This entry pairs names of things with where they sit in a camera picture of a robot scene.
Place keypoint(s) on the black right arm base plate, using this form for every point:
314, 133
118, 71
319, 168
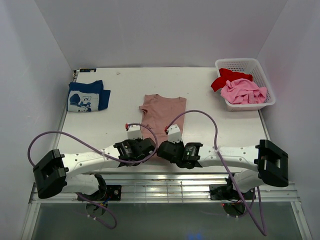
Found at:
225, 192

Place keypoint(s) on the folded blue printed t-shirt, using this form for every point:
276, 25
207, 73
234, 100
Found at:
87, 97

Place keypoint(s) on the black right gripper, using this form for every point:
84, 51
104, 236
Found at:
180, 144

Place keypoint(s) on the small blue label sticker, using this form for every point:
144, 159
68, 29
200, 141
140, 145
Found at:
87, 70

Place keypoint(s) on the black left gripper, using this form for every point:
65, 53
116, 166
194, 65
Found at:
131, 141

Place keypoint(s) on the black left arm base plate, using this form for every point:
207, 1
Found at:
112, 193

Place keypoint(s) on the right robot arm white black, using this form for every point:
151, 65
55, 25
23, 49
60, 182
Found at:
264, 163

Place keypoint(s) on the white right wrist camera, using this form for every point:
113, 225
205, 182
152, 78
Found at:
174, 134

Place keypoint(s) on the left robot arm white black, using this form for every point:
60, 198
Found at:
56, 172

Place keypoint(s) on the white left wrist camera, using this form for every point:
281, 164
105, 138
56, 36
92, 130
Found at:
133, 131

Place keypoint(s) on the dusty pink printed t-shirt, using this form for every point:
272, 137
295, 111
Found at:
158, 112

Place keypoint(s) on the red t-shirt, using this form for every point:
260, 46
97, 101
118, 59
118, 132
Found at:
228, 75

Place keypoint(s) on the bright pink t-shirt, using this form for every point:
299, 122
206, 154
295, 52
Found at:
243, 92

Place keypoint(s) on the aluminium table frame rails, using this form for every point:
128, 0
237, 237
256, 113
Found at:
170, 188

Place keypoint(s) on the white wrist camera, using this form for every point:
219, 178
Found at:
174, 134
133, 131

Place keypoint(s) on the white plastic laundry basket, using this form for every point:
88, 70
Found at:
252, 67

